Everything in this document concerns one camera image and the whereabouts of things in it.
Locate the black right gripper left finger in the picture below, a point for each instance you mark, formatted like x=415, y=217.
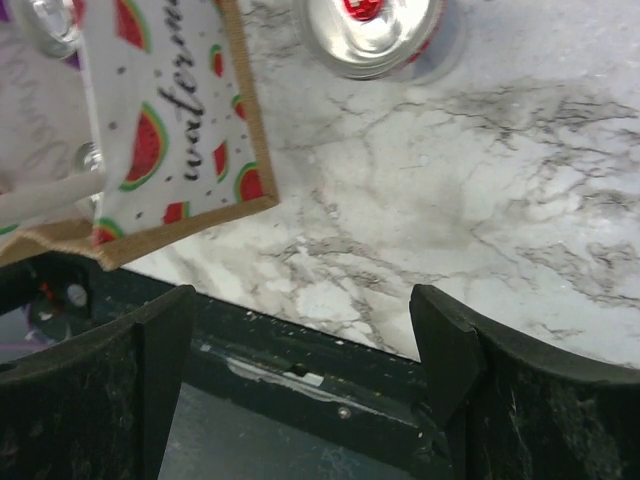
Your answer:
x=99, y=405

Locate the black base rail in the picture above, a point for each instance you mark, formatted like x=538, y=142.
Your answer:
x=259, y=398

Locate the purple beverage can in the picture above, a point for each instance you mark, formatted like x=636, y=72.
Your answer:
x=52, y=27

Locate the silver slim energy can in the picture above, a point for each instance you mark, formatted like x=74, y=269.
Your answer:
x=416, y=41

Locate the jute watermelon canvas bag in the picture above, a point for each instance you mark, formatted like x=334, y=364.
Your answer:
x=156, y=137

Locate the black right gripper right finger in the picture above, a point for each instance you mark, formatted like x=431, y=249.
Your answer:
x=500, y=404

